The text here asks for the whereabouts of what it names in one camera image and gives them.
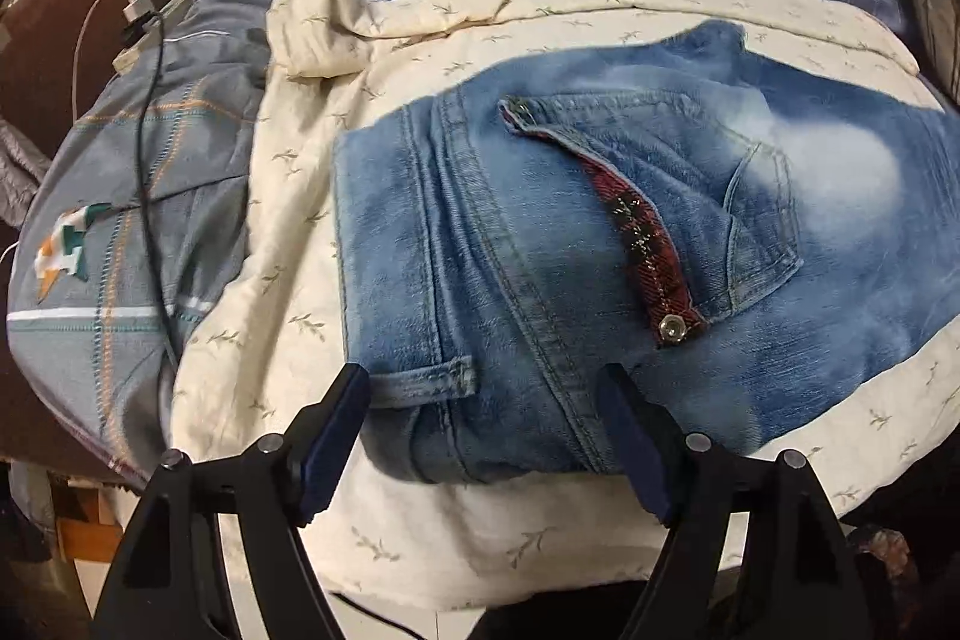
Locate blue denim jeans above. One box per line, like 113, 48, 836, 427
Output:
334, 21, 958, 484

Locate cream leaf-print blanket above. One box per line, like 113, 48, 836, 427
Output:
172, 0, 958, 611

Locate grey plaid pillow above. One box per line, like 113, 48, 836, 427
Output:
7, 0, 270, 484

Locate brown wooden nightstand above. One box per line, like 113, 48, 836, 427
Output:
2, 0, 169, 158

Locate black charging cable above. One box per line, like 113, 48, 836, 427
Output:
118, 8, 182, 372

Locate white charger cable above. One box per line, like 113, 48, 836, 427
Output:
70, 0, 157, 125

